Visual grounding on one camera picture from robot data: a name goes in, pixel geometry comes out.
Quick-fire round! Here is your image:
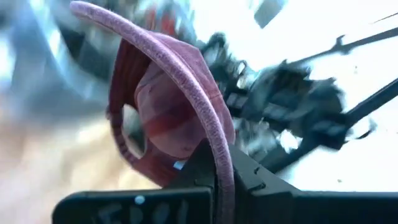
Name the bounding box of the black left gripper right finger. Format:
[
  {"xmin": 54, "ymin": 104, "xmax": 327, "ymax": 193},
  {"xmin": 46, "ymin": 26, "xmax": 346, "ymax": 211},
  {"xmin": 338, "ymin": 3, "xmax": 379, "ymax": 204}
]
[{"xmin": 229, "ymin": 145, "xmax": 398, "ymax": 224}]

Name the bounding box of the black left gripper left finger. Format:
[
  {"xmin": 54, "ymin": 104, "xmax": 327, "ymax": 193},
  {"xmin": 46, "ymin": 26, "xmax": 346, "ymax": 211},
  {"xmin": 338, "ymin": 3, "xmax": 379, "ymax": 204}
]
[{"xmin": 52, "ymin": 139, "xmax": 216, "ymax": 224}]

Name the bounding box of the black overhead frame bar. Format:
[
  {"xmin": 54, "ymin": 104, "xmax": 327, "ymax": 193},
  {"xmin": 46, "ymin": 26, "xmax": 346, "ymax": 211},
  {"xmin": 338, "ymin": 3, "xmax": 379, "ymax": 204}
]
[
  {"xmin": 343, "ymin": 77, "xmax": 398, "ymax": 121},
  {"xmin": 292, "ymin": 27, "xmax": 398, "ymax": 67}
]

